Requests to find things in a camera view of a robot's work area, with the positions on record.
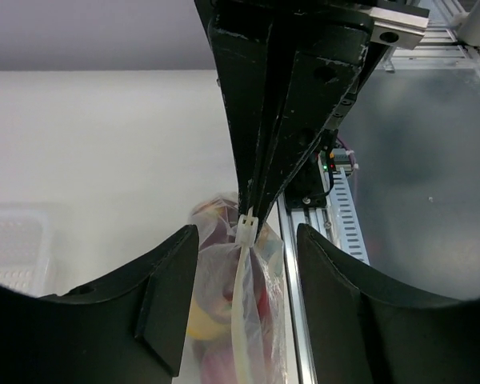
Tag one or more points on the white perforated plastic basket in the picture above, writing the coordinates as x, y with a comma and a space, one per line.
26, 263

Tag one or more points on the clear polka dot zip bag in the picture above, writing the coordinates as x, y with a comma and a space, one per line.
239, 282

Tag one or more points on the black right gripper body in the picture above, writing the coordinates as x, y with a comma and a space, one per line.
373, 26

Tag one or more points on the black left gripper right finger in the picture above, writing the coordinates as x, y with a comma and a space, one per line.
367, 327

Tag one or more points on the yellow fake pear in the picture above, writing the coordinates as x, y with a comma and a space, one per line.
201, 326

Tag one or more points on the white slotted cable duct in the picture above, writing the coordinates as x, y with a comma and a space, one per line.
346, 231

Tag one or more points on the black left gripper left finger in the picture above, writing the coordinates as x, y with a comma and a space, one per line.
128, 326

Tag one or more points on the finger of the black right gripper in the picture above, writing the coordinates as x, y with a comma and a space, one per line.
316, 87
240, 53

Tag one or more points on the aluminium mounting rail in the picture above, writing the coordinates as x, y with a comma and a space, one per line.
410, 147

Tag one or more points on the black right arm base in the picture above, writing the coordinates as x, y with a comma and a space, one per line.
313, 183

